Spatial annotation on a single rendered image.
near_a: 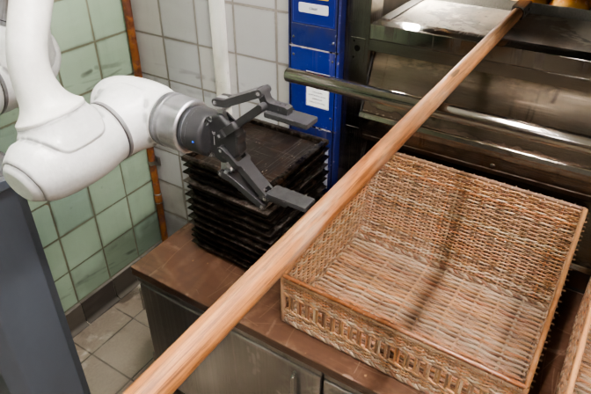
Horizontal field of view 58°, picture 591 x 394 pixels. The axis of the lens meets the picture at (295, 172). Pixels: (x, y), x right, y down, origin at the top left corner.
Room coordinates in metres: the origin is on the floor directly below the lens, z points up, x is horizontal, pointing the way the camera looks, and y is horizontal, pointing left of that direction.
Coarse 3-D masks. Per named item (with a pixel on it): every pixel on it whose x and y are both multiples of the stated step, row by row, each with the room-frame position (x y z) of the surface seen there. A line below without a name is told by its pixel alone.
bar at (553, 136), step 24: (288, 72) 1.03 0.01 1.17; (312, 72) 1.02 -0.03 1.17; (360, 96) 0.94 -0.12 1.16; (384, 96) 0.92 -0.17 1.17; (408, 96) 0.90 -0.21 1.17; (456, 120) 0.84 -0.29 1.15; (480, 120) 0.82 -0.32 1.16; (504, 120) 0.80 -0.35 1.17; (552, 144) 0.76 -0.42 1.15; (576, 144) 0.74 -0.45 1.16
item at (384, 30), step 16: (384, 32) 1.32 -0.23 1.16; (400, 32) 1.30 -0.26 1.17; (416, 32) 1.28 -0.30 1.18; (432, 32) 1.27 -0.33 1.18; (448, 32) 1.27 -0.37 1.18; (432, 48) 1.25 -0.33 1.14; (448, 48) 1.23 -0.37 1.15; (464, 48) 1.21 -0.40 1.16; (496, 48) 1.17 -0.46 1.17; (512, 48) 1.16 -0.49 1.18; (528, 48) 1.15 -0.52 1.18; (544, 48) 1.15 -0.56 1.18; (560, 48) 1.15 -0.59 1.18; (512, 64) 1.15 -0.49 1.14; (528, 64) 1.13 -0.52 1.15; (544, 64) 1.12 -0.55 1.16; (560, 64) 1.10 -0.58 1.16; (576, 64) 1.08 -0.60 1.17
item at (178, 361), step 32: (448, 96) 0.87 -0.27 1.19; (416, 128) 0.74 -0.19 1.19; (384, 160) 0.64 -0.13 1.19; (352, 192) 0.56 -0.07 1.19; (320, 224) 0.49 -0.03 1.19; (288, 256) 0.43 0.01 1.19; (256, 288) 0.38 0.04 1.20; (224, 320) 0.34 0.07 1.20; (192, 352) 0.31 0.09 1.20; (160, 384) 0.27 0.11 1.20
